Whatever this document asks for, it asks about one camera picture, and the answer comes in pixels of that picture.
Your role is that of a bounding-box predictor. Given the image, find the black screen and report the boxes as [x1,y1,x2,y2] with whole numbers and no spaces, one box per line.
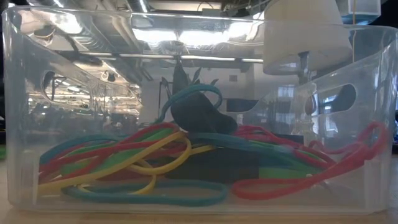
[226,98,259,113]

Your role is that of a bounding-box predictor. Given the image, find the yellow rubber band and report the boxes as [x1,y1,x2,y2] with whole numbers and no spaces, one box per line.
[36,129,193,197]

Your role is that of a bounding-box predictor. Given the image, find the table lamp white shade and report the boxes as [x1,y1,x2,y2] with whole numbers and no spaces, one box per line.
[262,0,354,86]

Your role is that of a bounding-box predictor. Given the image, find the clear plastic bin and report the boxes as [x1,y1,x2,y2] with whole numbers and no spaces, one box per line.
[0,4,398,216]

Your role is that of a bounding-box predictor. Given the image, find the colourful rubber bands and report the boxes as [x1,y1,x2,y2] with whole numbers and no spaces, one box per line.
[76,146,215,195]

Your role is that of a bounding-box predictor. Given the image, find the blue rubber band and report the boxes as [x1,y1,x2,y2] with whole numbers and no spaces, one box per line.
[155,83,224,125]
[186,132,312,169]
[39,134,125,166]
[60,179,230,208]

